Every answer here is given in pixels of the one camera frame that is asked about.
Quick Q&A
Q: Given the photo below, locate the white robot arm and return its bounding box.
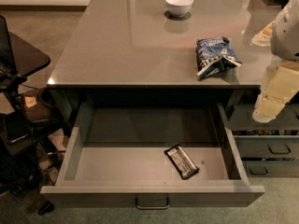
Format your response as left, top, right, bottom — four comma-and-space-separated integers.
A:
252, 0, 299, 123

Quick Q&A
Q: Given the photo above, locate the grey right drawer stack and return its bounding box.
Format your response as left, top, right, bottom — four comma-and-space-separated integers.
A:
229, 105, 299, 177

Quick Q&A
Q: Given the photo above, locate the black laptop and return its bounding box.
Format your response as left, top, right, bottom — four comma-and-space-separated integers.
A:
0, 15, 16, 79

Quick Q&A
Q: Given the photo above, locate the blue chip bag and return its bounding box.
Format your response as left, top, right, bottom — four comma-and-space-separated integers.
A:
196, 36, 242, 80

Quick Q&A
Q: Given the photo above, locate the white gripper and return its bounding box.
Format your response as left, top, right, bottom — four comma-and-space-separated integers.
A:
251, 21, 299, 123

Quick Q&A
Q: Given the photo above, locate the brown bag with note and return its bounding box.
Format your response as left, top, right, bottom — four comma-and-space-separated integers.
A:
21, 89, 58, 123

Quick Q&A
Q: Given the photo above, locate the black rxbar chocolate wrapper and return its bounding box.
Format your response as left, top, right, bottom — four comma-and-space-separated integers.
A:
164, 145, 200, 180

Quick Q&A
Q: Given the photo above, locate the metal drawer handle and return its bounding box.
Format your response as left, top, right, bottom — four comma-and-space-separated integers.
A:
135, 196, 169, 210

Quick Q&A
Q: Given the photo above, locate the open grey top drawer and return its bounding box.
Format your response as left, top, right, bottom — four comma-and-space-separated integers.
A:
41, 103, 264, 207

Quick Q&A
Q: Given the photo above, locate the white ceramic bowl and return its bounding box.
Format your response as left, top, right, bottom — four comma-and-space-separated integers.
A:
165, 0, 193, 17

